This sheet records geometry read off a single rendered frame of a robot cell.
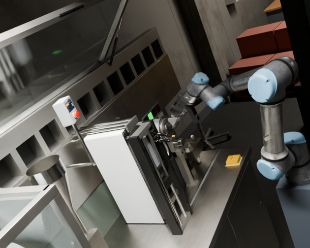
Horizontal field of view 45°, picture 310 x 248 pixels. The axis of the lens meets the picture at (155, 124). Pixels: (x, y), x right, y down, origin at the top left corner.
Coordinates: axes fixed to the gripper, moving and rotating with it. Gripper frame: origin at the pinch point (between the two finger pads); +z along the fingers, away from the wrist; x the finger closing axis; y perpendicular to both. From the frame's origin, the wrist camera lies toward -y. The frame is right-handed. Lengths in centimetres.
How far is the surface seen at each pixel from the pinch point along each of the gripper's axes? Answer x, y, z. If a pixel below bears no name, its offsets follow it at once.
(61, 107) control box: 60, 38, -24
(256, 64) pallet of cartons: -316, -33, 86
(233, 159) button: -12.7, -37.2, 5.5
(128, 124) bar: 33.5, 17.1, -12.5
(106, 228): 43, -1, 49
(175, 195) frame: 34.8, -19.2, 6.4
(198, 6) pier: -312, 73, 61
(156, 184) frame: 45.0, -8.9, -3.1
